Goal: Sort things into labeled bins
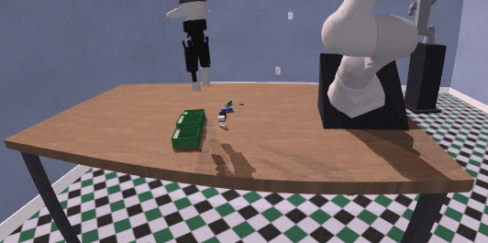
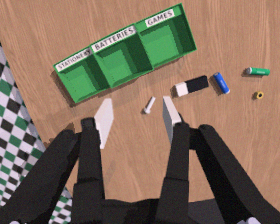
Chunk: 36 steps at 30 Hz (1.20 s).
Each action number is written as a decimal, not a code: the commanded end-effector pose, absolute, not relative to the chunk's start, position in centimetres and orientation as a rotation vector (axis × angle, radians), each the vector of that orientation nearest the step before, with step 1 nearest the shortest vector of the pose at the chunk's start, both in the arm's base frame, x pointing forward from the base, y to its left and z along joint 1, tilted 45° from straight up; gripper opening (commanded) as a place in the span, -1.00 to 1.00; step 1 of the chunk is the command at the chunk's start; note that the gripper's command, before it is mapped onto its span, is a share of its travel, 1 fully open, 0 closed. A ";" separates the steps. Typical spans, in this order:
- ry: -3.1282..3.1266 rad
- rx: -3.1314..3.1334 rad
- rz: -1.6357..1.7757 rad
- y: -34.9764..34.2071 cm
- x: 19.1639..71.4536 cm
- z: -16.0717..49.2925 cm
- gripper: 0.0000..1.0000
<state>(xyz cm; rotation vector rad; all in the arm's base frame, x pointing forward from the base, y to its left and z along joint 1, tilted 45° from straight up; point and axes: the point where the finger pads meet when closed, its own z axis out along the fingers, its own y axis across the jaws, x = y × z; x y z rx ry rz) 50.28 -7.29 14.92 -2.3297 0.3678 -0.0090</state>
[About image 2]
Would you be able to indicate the green aa battery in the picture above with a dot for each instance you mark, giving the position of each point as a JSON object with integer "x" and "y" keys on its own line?
{"x": 258, "y": 71}

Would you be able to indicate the yellow hex nut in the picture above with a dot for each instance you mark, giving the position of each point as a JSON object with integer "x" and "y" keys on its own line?
{"x": 259, "y": 94}

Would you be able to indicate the green three-compartment bin rack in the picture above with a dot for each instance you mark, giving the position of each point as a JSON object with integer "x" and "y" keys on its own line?
{"x": 127, "y": 58}

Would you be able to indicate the blue aa battery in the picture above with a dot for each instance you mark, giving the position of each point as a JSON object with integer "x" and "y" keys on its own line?
{"x": 220, "y": 81}

